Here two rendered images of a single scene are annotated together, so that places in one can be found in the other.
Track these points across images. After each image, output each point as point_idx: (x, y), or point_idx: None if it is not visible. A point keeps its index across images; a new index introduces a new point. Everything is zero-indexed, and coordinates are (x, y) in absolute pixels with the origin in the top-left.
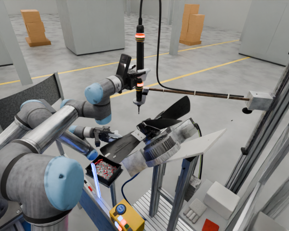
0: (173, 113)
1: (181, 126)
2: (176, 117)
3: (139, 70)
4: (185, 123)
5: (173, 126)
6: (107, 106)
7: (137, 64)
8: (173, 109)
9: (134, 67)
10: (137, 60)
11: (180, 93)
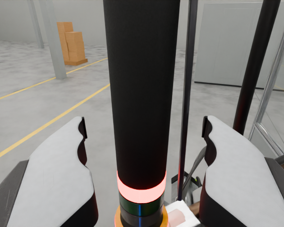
0: (183, 194)
1: (188, 202)
2: (185, 195)
3: (218, 180)
4: (188, 191)
5: (165, 205)
6: None
7: (137, 113)
8: (185, 188)
9: (84, 136)
10: (136, 69)
11: None
